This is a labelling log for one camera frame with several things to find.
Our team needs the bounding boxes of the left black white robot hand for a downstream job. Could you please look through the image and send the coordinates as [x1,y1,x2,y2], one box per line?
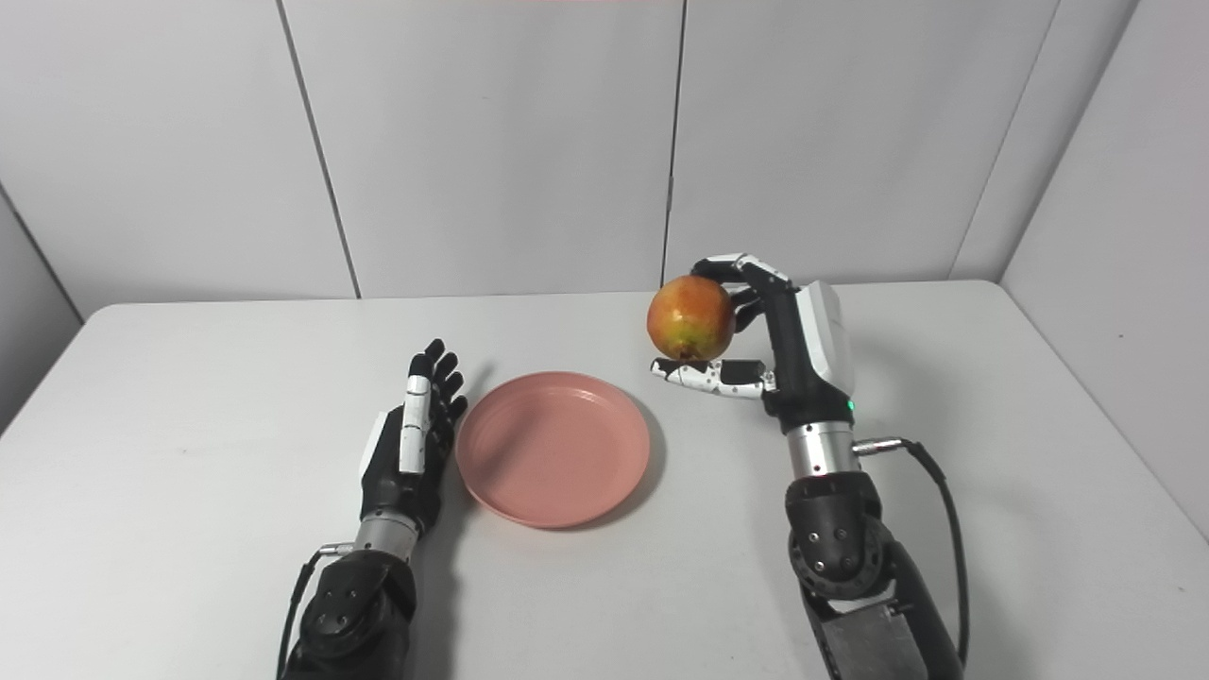
[359,339,468,537]

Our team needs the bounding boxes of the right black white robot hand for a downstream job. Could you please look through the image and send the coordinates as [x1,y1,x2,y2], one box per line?
[650,253,857,435]

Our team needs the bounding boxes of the red yellow apple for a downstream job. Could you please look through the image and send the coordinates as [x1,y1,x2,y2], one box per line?
[646,275,737,365]

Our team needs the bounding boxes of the pink plastic plate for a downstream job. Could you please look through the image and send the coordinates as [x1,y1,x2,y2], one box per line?
[455,371,652,529]

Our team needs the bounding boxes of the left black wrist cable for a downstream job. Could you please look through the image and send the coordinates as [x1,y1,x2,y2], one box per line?
[276,542,356,680]

